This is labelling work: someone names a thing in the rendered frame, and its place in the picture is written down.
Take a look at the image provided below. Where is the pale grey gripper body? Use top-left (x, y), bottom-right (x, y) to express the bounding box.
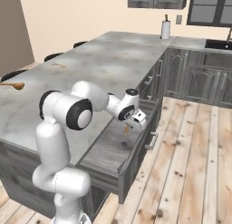
top-left (130, 116), bottom-right (149, 132)

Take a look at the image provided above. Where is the open grey drawer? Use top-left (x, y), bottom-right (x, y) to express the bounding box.
top-left (75, 97), bottom-right (164, 205)

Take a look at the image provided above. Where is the closed grey drawer front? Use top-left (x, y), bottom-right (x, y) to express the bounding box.
top-left (138, 63), bottom-right (158, 95)

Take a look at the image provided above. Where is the golden metallic utensil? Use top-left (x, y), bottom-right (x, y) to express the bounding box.
top-left (122, 123), bottom-right (131, 137)

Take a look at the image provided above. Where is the narrow grey cupboard door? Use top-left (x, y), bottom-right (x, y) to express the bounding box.
top-left (155, 54), bottom-right (167, 102)

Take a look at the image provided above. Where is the grey base cupboard run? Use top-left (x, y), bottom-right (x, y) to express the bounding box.
top-left (162, 47), bottom-right (232, 110)

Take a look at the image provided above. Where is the white paper towel roll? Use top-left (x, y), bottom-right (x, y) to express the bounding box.
top-left (159, 14), bottom-right (172, 41)

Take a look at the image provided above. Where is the black stool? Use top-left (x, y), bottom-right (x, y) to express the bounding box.
top-left (72, 40), bottom-right (89, 49)
top-left (43, 52), bottom-right (65, 63)
top-left (0, 69), bottom-right (30, 83)

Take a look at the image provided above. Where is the black sink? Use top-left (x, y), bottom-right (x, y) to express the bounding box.
top-left (204, 38), bottom-right (232, 51)

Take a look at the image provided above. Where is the grey island cupboard body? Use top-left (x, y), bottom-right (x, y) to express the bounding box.
top-left (0, 140), bottom-right (111, 220)

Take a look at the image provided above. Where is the wooden spoon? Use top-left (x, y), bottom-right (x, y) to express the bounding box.
top-left (0, 82), bottom-right (25, 91)

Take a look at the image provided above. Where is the dark framed window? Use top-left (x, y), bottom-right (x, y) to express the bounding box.
top-left (186, 0), bottom-right (232, 29)

